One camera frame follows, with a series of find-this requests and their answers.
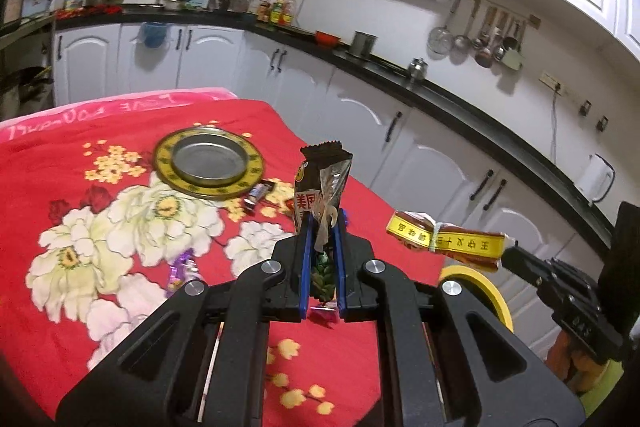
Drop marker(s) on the white base cabinets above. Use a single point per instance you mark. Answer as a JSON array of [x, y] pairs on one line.
[[325, 97]]

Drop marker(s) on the black wall hook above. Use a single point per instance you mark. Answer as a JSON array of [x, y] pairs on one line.
[[603, 124], [584, 108]]

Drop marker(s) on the wall power socket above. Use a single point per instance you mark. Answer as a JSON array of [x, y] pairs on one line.
[[552, 83]]

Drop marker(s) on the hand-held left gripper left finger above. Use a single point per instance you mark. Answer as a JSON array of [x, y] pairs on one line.
[[306, 267]]

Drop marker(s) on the red floral blanket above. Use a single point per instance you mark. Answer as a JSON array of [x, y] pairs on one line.
[[210, 122]]

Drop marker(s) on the light blue container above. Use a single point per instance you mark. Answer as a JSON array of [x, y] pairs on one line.
[[37, 1]]

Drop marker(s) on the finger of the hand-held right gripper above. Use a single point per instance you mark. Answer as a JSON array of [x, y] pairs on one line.
[[527, 267]]

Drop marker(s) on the white electric kettle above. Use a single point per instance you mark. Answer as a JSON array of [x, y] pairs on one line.
[[594, 179]]

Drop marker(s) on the brown snack wrapper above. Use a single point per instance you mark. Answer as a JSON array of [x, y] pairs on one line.
[[325, 172]]

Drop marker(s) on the round yellow-rimmed metal tray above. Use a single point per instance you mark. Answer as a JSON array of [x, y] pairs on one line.
[[207, 159]]

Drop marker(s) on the tall steel pot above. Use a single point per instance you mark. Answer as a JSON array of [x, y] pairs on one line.
[[362, 44]]

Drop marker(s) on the row of hanging utensils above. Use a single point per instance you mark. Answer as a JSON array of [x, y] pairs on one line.
[[480, 42]]

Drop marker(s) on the row of condiment bottles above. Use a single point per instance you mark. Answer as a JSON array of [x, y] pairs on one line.
[[280, 12]]

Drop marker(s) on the yellow-rimmed black bin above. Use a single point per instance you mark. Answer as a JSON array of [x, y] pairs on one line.
[[482, 287]]

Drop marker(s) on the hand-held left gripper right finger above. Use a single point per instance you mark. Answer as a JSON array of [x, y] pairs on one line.
[[341, 267]]

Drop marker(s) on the purple snack wrapper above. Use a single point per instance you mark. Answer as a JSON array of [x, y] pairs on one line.
[[182, 274]]

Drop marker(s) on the black kitchen countertop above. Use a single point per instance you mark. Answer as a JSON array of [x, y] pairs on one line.
[[450, 103]]

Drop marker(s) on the red bowl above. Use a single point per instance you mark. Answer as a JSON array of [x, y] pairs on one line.
[[327, 38]]

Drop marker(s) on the person's right hand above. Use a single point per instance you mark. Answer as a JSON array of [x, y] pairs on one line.
[[565, 357]]

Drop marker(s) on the small steel teapot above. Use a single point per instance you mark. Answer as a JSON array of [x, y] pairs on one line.
[[417, 69]]

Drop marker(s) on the yellow cardboard packaging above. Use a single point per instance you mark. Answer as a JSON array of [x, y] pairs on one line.
[[450, 242]]

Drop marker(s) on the dark candy wrapper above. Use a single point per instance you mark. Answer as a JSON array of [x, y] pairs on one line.
[[259, 197]]

